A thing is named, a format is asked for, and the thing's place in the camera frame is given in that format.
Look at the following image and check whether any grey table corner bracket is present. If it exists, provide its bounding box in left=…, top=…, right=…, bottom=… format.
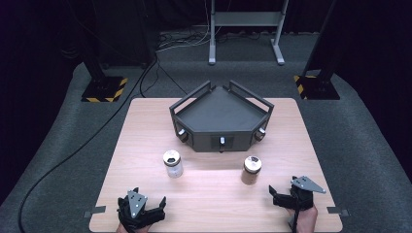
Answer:
left=83, top=205, right=107, bottom=218
left=326, top=206, right=351, bottom=217

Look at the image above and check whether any clear jar with brown contents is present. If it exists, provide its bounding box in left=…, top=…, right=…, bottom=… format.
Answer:
left=240, top=155, right=263, bottom=186

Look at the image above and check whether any clear jar with white contents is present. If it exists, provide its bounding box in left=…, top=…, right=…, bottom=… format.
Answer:
left=162, top=149, right=185, bottom=180

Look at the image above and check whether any person's left hand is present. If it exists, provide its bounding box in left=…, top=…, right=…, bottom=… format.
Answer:
left=115, top=222, right=154, bottom=233

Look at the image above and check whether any grey metal frame stand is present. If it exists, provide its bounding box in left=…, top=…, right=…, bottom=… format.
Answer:
left=207, top=0, right=290, bottom=66

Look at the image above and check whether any black stand with striped base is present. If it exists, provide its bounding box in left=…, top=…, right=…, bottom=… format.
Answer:
left=292, top=0, right=341, bottom=101
left=69, top=0, right=129, bottom=104

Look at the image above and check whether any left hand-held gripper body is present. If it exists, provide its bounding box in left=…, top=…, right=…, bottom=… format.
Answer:
left=117, top=189, right=163, bottom=230

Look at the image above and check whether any tangle of floor cables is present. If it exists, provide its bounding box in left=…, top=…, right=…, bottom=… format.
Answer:
left=156, top=22, right=263, bottom=52

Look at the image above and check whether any long black floor cable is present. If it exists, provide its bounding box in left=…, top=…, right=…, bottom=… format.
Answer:
left=17, top=54, right=189, bottom=233

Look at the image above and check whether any black corner tray with rails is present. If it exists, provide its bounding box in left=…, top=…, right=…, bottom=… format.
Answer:
left=168, top=80, right=276, bottom=153

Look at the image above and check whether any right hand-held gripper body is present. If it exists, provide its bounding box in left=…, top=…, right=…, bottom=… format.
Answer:
left=279, top=175, right=326, bottom=212

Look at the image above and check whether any person's right hand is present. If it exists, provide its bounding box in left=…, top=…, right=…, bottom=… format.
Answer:
left=286, top=204, right=319, bottom=233

